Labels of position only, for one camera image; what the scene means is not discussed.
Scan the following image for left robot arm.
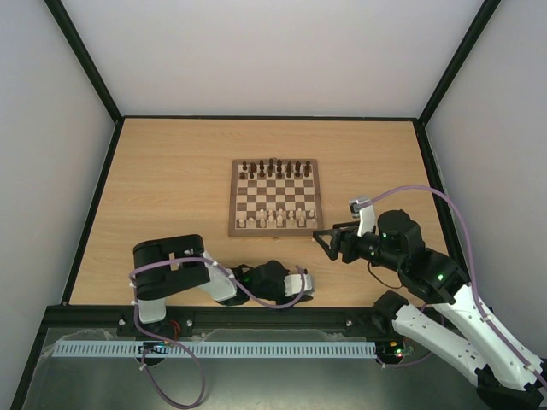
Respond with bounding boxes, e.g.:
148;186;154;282
129;234;315;325

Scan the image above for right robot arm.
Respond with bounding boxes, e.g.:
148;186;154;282
313;210;546;409

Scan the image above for light pieces on board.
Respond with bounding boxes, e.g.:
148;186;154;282
232;208;322;231

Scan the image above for dark chess pieces row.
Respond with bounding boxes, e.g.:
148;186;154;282
232;157;319;181

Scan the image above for wooden chessboard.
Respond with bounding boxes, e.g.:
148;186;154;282
228;171;324;237

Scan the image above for black aluminium rail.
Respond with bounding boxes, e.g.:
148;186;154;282
39;305;400;341

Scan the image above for light blue cable duct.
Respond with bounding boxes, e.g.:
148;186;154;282
52;341;377;359

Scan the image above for black frame post right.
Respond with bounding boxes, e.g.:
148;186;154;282
417;0;503;125

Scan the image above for black frame post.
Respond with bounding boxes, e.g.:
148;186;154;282
417;0;503;125
42;0;125;123

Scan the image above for black frame post left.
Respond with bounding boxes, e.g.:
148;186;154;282
42;0;125;123

